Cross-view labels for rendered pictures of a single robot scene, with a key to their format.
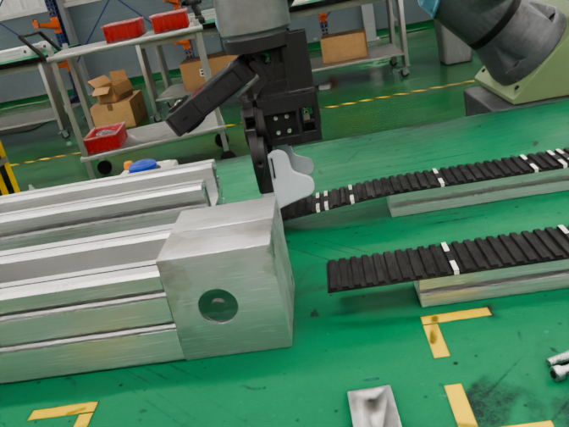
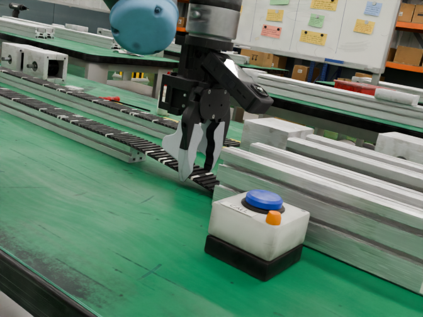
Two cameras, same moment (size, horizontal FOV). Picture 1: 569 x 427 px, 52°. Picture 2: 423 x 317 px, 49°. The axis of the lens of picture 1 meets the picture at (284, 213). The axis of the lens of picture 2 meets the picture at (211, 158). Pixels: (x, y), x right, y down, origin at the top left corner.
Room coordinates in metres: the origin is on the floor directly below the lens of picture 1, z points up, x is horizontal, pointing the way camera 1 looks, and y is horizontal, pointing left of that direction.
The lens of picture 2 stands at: (1.24, 0.35, 1.01)
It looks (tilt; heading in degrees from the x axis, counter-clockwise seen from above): 15 degrees down; 208
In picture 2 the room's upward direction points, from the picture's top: 10 degrees clockwise
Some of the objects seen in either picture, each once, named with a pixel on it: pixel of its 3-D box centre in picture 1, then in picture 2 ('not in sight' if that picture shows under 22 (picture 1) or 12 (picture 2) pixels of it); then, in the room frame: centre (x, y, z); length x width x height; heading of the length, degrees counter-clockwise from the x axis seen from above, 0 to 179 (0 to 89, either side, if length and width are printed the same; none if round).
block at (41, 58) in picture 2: not in sight; (41, 66); (0.21, -0.85, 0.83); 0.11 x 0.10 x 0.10; 177
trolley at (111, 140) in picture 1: (137, 97); not in sight; (3.75, 0.77, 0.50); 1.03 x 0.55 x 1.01; 96
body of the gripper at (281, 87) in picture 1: (274, 91); (199, 78); (0.63, -0.02, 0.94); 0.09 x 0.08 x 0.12; 83
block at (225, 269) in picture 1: (234, 268); (271, 150); (0.46, 0.05, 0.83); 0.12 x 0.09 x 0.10; 173
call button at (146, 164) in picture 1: (143, 169); (263, 202); (0.79, 0.18, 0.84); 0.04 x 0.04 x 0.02
